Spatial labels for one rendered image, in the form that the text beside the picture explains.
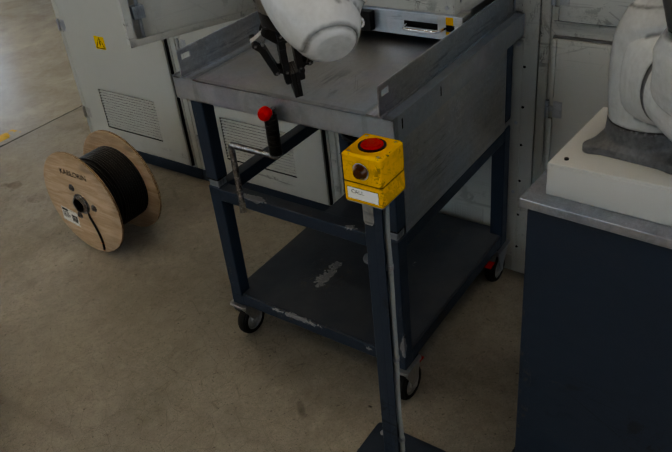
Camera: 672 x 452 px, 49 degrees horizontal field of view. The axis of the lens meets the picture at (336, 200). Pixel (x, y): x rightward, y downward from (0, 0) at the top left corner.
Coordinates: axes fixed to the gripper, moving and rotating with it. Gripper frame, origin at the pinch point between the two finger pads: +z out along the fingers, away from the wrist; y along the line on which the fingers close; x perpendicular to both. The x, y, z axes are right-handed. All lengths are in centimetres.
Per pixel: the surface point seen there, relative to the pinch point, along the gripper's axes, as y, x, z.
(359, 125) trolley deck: -10.9, 2.5, 17.0
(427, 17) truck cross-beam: -38, -27, 25
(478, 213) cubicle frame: -50, -9, 100
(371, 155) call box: -6.8, 23.1, -3.0
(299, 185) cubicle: -2, -55, 124
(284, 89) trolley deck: 0.3, -16.8, 22.2
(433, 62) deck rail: -32.2, -9.0, 19.5
